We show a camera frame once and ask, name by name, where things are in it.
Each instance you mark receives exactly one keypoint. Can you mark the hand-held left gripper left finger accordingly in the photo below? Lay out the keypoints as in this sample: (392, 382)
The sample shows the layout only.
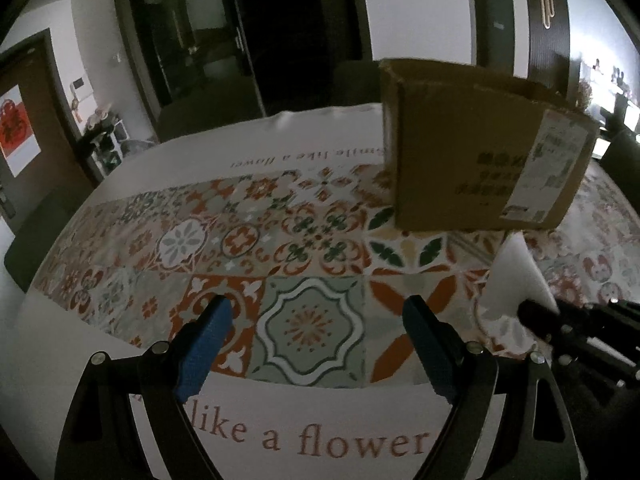
(205, 345)

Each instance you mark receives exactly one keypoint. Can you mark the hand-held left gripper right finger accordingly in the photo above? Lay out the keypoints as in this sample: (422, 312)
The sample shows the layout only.
(430, 345)

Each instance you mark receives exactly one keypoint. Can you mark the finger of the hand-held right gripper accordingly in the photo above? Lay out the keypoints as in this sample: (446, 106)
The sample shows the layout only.
(540, 316)

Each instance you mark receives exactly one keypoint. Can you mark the white cloth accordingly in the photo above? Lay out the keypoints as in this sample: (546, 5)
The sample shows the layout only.
(515, 280)

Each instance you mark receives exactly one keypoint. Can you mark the brown cardboard box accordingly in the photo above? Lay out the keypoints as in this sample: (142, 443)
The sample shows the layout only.
(440, 160)

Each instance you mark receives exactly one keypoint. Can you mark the white tile-patterned tablecloth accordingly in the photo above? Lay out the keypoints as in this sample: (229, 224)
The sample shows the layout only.
(300, 310)

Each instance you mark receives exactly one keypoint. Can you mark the white shoe rack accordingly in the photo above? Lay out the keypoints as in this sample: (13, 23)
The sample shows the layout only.
(107, 152)

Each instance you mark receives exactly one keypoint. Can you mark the pink plush toy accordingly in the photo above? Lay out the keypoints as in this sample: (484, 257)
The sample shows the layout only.
(100, 116)

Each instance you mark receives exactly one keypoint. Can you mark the brown wooden door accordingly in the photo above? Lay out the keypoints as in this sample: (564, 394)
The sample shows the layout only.
(50, 125)

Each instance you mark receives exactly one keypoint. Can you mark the white intercom panel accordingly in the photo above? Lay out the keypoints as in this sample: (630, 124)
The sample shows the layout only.
(80, 89)

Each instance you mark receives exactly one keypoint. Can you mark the red and white door poster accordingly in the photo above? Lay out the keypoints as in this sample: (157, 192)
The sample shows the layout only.
(17, 130)

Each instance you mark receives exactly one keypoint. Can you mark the dark frosted glass door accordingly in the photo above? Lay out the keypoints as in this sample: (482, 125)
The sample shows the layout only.
(495, 15)

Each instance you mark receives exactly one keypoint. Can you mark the dark framed glass sliding door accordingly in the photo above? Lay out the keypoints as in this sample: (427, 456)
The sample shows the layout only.
(210, 35)

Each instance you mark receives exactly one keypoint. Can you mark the wall shelf with ornaments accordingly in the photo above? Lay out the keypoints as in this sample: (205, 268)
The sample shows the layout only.
(607, 77)

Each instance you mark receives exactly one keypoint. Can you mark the dark slatted wall panel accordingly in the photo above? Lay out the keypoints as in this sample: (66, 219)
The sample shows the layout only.
(560, 50)

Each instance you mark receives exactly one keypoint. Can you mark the clip-shaped wall light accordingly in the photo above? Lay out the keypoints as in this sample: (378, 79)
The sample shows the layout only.
(547, 9)

